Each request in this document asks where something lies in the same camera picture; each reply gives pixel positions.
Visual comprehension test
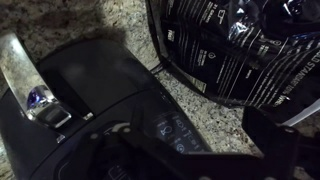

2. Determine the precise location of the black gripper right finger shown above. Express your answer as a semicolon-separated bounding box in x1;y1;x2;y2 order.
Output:
242;105;300;180

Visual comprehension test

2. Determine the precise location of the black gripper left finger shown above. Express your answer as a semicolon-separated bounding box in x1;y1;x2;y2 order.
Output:
79;105;188;180

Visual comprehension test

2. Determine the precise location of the black air fryer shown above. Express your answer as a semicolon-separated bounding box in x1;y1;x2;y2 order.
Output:
0;31;213;180

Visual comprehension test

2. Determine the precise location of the black printed powder bag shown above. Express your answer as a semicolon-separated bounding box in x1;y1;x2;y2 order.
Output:
144;0;320;128

